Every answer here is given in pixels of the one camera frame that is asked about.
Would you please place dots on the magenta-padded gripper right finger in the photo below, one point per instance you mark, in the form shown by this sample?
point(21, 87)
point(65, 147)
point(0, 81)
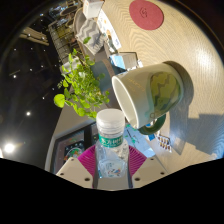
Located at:
point(148, 170)

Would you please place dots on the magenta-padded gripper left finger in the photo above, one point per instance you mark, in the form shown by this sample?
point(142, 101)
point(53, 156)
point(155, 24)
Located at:
point(75, 170)

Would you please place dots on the clear plastic water bottle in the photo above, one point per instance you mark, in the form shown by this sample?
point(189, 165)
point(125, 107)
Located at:
point(111, 160)

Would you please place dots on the window with festive stickers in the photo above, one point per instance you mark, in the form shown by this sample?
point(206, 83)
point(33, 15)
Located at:
point(68, 148)

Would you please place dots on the pill blister card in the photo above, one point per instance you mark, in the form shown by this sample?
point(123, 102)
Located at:
point(164, 141)

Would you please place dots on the group of ceiling lights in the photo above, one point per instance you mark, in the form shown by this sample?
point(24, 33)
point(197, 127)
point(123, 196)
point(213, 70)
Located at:
point(9, 147)

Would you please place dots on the green potted plant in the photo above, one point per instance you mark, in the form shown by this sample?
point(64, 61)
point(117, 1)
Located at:
point(81, 90)

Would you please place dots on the small blue and white carton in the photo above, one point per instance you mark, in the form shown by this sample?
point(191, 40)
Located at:
point(117, 61)

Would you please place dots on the grey zigzag striped cushion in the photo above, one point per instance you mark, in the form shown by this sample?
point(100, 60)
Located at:
point(90, 35)

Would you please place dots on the printed white leaflet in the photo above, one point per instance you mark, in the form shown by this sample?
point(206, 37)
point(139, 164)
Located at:
point(109, 30)

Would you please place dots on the flat round red coaster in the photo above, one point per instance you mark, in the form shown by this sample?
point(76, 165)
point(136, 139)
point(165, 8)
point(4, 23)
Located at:
point(146, 15)

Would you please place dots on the group of dining chairs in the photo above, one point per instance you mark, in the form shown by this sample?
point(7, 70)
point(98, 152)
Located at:
point(65, 13)

